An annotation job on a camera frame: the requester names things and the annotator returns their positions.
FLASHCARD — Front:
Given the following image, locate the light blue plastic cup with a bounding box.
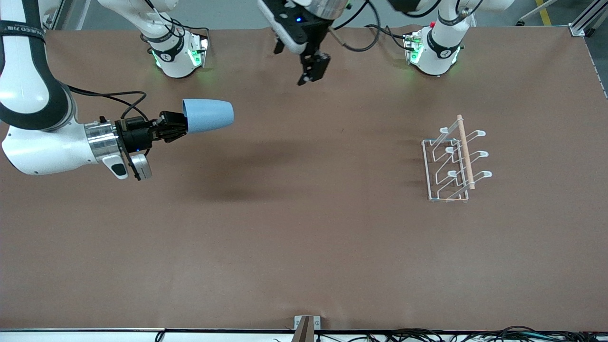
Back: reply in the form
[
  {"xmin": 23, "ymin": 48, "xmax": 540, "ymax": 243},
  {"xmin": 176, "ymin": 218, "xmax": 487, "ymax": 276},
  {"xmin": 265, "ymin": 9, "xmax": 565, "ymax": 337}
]
[{"xmin": 182, "ymin": 98, "xmax": 235, "ymax": 135}]

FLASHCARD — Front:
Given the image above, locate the brown table mat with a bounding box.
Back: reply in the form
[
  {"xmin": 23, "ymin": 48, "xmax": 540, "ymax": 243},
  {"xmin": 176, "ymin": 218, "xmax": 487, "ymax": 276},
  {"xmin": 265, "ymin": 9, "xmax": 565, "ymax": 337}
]
[{"xmin": 0, "ymin": 25, "xmax": 608, "ymax": 332}]

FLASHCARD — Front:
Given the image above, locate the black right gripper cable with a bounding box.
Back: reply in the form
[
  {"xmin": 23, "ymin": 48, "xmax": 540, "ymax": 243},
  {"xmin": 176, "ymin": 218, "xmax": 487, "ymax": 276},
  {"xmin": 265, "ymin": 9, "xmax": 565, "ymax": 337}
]
[{"xmin": 66, "ymin": 85, "xmax": 149, "ymax": 121}]

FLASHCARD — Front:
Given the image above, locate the black left arm base cable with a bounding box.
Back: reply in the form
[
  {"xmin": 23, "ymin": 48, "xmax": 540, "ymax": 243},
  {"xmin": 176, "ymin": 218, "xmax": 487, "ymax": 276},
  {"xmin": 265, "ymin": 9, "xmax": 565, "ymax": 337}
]
[{"xmin": 364, "ymin": 24, "xmax": 415, "ymax": 51}]

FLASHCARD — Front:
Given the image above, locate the black arm base cable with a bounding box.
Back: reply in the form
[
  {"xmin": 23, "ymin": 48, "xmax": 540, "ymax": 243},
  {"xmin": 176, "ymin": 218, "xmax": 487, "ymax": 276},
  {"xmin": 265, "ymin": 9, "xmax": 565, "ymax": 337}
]
[
  {"xmin": 364, "ymin": 24, "xmax": 415, "ymax": 51},
  {"xmin": 161, "ymin": 18, "xmax": 210, "ymax": 39}
]

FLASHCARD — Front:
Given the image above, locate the black right arm base cable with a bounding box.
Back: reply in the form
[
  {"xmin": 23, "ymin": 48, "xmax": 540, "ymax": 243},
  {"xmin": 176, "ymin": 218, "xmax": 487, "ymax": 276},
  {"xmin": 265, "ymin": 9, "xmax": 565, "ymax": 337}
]
[{"xmin": 161, "ymin": 18, "xmax": 210, "ymax": 39}]

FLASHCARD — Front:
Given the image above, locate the aluminium frame profile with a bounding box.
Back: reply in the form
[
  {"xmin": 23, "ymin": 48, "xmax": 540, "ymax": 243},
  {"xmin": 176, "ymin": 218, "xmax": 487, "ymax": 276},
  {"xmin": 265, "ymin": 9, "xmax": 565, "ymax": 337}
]
[
  {"xmin": 569, "ymin": 0, "xmax": 608, "ymax": 37},
  {"xmin": 38, "ymin": 0, "xmax": 92, "ymax": 30}
]

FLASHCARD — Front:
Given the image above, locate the white wire cup holder rack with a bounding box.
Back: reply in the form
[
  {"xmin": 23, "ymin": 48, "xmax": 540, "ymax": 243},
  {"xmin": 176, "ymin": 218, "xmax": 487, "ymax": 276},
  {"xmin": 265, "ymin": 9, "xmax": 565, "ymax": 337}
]
[{"xmin": 422, "ymin": 114, "xmax": 493, "ymax": 203}]

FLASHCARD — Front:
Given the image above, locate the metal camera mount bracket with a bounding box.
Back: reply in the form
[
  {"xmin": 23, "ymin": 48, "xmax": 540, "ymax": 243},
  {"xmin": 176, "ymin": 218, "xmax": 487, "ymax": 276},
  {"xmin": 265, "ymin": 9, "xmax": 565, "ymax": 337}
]
[{"xmin": 294, "ymin": 315, "xmax": 321, "ymax": 342}]

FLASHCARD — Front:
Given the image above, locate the black cable bundle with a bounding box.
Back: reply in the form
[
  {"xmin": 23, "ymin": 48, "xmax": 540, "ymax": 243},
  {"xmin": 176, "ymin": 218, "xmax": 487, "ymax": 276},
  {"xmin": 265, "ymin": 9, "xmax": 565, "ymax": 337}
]
[{"xmin": 316, "ymin": 325, "xmax": 608, "ymax": 342}]

